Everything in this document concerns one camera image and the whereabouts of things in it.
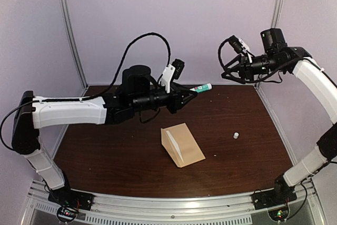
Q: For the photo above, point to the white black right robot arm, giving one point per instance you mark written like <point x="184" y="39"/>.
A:
<point x="299" y="115"/>

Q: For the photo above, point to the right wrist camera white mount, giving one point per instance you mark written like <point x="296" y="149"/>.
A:
<point x="239" y="46"/>

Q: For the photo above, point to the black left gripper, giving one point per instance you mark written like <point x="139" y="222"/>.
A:
<point x="176" y="104"/>

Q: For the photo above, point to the left aluminium corner post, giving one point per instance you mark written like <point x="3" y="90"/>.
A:
<point x="72" y="43"/>

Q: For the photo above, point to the white paper letter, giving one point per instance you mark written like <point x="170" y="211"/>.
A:
<point x="174" y="143"/>

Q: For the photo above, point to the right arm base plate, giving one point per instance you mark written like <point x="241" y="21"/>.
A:
<point x="273" y="201"/>

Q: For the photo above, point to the white glue stick cap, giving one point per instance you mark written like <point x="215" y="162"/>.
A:
<point x="235" y="135"/>

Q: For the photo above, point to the tan paper envelope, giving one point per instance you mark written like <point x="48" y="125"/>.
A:
<point x="190" y="149"/>

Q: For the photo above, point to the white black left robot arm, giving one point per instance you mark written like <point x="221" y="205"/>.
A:
<point x="138" y="92"/>

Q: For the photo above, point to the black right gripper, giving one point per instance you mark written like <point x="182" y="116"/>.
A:
<point x="245" y="70"/>

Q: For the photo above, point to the green white glue stick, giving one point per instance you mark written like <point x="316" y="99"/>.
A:
<point x="202" y="88"/>

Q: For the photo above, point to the aluminium front frame rail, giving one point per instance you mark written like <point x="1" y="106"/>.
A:
<point x="227" y="209"/>

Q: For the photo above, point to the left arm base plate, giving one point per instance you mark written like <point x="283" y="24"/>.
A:
<point x="70" y="203"/>

